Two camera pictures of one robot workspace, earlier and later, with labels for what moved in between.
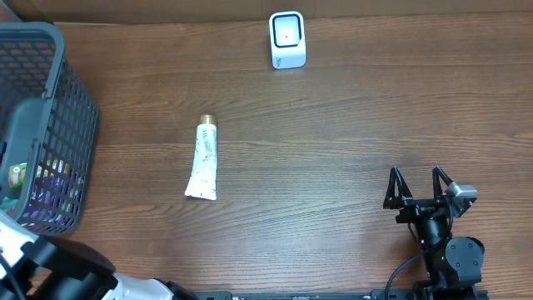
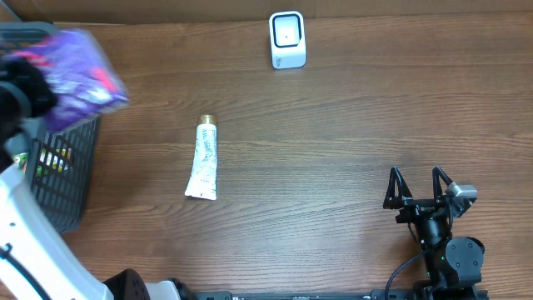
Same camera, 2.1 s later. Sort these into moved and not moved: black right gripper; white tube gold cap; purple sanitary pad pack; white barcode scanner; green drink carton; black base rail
Moved: green drink carton; purple sanitary pad pack
Not moved: white tube gold cap; black base rail; black right gripper; white barcode scanner
